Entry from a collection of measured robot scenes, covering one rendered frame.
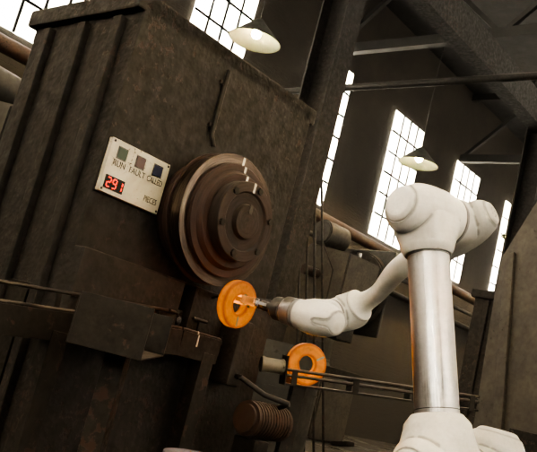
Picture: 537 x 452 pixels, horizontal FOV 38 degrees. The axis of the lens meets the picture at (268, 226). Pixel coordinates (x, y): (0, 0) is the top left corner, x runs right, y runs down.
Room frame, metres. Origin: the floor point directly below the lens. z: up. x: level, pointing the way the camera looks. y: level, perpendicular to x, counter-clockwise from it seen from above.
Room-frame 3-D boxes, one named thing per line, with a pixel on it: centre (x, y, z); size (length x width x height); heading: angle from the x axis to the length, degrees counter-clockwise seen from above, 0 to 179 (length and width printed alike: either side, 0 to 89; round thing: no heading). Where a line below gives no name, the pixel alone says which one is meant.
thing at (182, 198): (2.75, 0.16, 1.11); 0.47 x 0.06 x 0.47; 138
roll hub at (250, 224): (2.68, 0.09, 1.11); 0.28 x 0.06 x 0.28; 138
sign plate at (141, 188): (2.56, 0.47, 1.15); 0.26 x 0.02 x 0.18; 138
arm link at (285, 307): (2.43, -0.14, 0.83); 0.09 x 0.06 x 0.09; 138
